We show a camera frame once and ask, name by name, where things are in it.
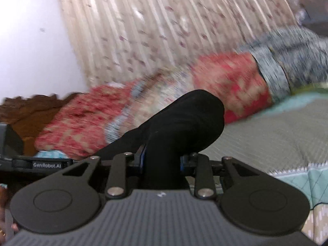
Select black pants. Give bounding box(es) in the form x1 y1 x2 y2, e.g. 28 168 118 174
96 90 225 190

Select carved wooden headboard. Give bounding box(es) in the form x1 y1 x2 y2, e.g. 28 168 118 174
1 93 78 156

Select patterned bedsheet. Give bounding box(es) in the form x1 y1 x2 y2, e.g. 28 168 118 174
33 82 328 245

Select red floral patchwork quilt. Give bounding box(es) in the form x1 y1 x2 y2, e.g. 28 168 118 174
34 26 327 159

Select beige leaf pattern curtain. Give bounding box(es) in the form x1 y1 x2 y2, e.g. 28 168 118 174
59 0 301 87

